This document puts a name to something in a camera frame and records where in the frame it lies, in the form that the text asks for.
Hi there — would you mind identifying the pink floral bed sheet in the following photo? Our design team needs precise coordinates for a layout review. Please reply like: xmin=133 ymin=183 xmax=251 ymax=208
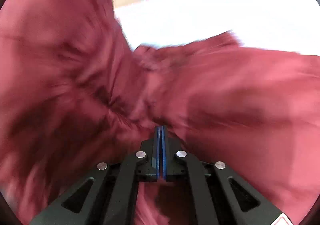
xmin=114 ymin=0 xmax=319 ymax=55

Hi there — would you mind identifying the maroon quilted down jacket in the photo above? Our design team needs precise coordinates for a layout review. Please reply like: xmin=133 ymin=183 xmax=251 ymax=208
xmin=1 ymin=0 xmax=319 ymax=224

